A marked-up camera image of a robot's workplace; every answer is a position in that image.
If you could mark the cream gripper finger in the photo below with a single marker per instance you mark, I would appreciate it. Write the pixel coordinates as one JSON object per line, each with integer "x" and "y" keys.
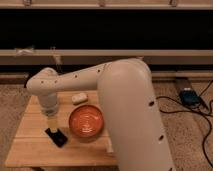
{"x": 52, "y": 123}

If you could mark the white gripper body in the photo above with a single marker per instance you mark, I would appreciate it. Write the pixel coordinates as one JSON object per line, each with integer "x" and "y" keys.
{"x": 50, "y": 111}

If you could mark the dark brown eraser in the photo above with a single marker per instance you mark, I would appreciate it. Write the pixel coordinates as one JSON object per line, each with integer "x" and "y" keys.
{"x": 58, "y": 137}

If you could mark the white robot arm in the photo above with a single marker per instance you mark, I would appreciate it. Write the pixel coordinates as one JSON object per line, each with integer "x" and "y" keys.
{"x": 128, "y": 102}

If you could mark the white small object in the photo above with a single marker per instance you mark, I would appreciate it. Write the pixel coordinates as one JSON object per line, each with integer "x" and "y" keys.
{"x": 79, "y": 98}

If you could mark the orange bowl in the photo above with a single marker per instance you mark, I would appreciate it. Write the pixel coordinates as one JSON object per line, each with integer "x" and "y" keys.
{"x": 86, "y": 121}

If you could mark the wooden table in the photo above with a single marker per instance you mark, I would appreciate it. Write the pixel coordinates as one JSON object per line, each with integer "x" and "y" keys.
{"x": 32, "y": 147}

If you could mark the white bottle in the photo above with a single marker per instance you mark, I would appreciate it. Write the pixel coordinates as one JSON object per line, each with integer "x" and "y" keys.
{"x": 109, "y": 146}

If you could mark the blue power adapter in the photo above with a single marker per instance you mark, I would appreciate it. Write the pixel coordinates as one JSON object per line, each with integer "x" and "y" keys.
{"x": 189, "y": 97}

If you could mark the white metal rail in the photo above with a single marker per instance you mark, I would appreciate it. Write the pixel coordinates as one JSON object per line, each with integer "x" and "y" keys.
{"x": 88, "y": 57}

